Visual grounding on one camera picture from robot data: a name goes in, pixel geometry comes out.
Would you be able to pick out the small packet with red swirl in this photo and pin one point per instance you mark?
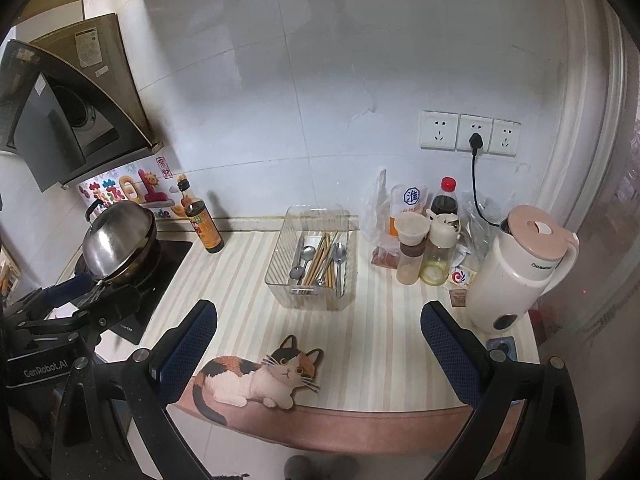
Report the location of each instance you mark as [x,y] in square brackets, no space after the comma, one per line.
[462,276]

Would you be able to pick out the blue grey power connector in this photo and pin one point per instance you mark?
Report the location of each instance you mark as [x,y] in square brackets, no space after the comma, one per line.
[501,346]

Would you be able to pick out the seasoning bottle with tan lid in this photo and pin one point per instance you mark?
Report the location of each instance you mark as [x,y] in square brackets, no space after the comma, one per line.
[411,245]

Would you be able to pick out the bundle of wooden chopsticks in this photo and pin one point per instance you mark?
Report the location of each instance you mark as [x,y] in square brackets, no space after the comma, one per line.
[322,260]

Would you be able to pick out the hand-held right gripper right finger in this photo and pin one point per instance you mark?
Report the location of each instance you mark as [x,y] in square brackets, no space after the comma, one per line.
[450,355]

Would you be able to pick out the clear oil bottle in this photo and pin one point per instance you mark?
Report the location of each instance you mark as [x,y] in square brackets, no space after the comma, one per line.
[437,255]

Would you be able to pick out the black induction cooktop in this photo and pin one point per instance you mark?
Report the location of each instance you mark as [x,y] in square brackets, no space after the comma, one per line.
[167,265]

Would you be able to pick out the dark bottle with red cap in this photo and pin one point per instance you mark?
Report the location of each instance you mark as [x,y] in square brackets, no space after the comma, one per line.
[445,200]

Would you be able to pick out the reddish spice packet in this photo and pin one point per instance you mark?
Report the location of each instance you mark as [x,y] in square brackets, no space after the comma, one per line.
[385,258]

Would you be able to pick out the white salt bag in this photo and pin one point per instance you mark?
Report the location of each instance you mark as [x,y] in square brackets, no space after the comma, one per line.
[411,200]

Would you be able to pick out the crumpled clear plastic bag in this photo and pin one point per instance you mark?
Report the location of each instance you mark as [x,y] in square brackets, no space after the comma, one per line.
[475,240]

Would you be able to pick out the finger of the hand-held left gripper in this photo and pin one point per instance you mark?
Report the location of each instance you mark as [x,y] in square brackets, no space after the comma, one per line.
[70,287]
[110,305]

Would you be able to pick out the colourful wall sticker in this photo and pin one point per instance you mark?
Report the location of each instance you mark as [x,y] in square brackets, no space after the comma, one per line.
[130,190]

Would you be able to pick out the white and pink electric kettle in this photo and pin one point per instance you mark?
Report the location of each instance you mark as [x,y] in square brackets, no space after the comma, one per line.
[515,275]

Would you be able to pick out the clear plastic organizer box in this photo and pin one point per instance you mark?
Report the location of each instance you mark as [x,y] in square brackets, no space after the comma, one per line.
[330,230]

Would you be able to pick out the white wall socket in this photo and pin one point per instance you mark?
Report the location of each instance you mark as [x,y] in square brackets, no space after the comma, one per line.
[504,137]
[438,130]
[484,127]

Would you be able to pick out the large metal spoon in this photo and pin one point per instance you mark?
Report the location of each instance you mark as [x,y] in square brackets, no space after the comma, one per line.
[308,254]

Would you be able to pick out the stainless steel pot with lid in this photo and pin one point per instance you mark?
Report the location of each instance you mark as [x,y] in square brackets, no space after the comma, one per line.
[117,235]

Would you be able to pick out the black range hood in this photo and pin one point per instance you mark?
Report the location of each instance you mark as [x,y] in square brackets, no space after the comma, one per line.
[60,110]

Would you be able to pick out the black wok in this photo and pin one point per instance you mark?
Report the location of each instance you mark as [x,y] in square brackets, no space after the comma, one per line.
[147,262]

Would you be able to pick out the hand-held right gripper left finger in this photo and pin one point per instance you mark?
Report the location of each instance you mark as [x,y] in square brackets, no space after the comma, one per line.
[190,345]

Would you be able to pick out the dark soy sauce bottle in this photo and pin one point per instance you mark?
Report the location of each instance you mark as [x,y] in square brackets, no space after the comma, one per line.
[205,225]

